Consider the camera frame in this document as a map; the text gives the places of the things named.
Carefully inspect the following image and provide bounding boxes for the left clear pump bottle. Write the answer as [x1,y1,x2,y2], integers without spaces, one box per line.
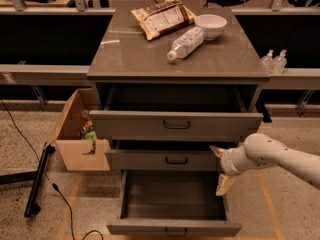
[261,49,273,71]

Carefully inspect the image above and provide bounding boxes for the black stand leg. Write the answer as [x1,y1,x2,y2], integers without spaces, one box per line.
[0,145,55,218]

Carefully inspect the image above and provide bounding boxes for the green snack packets in box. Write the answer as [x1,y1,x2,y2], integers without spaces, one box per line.
[81,110,97,140]

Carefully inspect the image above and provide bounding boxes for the grey bottom drawer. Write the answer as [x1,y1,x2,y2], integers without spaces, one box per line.
[107,170,241,237]

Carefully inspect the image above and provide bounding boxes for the white bowl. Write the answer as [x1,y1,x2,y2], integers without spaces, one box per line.
[195,14,227,40]

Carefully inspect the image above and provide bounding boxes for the grey drawer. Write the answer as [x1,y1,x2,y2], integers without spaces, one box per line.
[107,170,241,237]
[90,110,263,142]
[105,140,238,171]

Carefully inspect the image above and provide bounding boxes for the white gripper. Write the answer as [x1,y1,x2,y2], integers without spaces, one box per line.
[209,145,248,196]

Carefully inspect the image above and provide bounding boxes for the cardboard box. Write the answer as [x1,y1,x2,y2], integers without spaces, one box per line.
[48,88,110,171]

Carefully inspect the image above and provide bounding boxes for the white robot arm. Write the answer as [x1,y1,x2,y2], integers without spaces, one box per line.
[210,133,320,196]

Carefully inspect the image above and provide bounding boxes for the black floor cable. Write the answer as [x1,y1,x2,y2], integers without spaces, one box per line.
[0,98,105,240]

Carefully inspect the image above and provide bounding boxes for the grey drawer cabinet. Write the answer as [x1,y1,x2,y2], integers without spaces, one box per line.
[86,6,271,145]

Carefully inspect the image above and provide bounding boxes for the grey metal rail shelf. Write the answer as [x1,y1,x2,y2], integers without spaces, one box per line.
[0,64,320,90]

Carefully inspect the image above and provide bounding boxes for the grey top drawer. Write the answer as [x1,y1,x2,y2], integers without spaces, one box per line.
[90,110,263,142]

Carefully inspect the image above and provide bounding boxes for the brown snack bag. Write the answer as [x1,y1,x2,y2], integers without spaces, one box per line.
[131,0,196,41]

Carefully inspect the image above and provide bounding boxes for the clear plastic water bottle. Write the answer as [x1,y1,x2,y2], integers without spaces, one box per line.
[167,27,204,61]

